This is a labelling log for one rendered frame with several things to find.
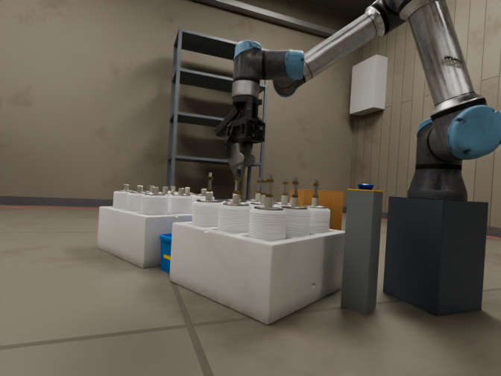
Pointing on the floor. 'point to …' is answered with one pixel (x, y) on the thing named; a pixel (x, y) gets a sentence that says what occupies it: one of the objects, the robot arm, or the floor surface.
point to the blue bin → (165, 251)
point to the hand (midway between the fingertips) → (236, 171)
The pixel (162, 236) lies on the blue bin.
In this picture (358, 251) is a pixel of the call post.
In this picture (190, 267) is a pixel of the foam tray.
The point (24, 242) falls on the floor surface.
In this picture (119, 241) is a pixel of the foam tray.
